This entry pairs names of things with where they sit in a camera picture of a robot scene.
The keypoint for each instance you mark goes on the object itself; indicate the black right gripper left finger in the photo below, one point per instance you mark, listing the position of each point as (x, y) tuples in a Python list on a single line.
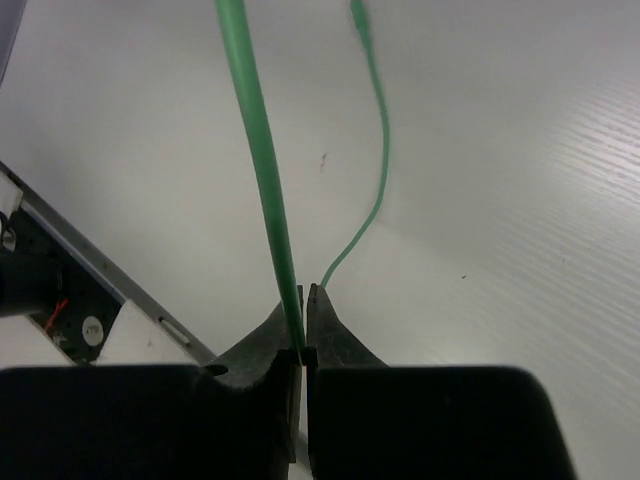
[(234, 418)]

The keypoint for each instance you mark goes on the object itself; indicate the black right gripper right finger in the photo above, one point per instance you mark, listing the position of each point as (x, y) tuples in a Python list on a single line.
[(369, 420)]

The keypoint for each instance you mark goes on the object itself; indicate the white front cover panel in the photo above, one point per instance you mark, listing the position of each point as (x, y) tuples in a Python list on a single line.
[(135, 339)]

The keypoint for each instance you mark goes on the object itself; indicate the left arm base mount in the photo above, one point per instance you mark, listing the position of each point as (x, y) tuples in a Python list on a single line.
[(41, 280)]

